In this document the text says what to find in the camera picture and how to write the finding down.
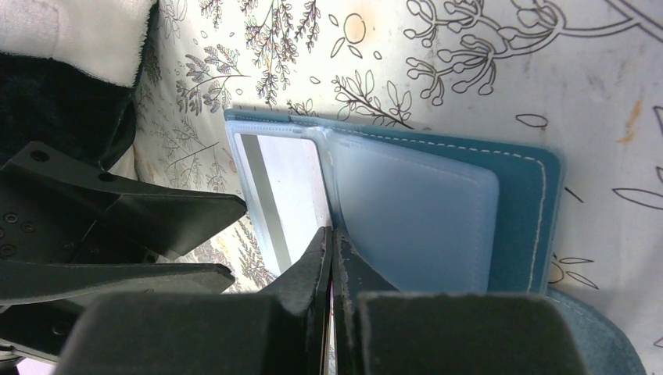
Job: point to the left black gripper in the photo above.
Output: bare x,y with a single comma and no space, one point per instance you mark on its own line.
71,232

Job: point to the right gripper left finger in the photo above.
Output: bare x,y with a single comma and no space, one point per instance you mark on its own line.
281,329

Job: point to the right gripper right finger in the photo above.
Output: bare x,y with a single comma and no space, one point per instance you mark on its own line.
381,330

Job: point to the teal leather card holder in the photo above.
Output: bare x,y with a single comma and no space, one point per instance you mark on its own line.
447,215

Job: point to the white striped card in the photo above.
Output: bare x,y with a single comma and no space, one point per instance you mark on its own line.
284,187

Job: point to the black white checkered blanket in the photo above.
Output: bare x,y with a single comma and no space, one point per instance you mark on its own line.
69,72

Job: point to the floral patterned table mat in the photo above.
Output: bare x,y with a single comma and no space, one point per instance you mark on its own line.
583,77

